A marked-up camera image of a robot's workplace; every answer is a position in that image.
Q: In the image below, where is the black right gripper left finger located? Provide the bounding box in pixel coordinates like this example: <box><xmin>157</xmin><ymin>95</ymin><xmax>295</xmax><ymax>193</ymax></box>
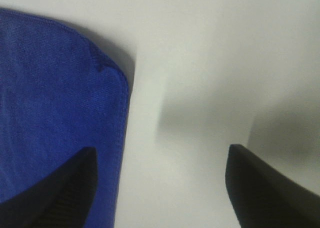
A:
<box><xmin>0</xmin><ymin>147</ymin><xmax>97</xmax><ymax>227</ymax></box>

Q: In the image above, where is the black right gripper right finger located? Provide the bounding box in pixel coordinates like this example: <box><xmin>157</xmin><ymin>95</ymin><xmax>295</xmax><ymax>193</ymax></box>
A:
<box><xmin>225</xmin><ymin>144</ymin><xmax>320</xmax><ymax>227</ymax></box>

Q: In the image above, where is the blue microfibre towel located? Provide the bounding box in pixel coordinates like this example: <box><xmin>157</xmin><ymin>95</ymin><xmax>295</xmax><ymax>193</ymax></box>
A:
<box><xmin>0</xmin><ymin>9</ymin><xmax>129</xmax><ymax>227</ymax></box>

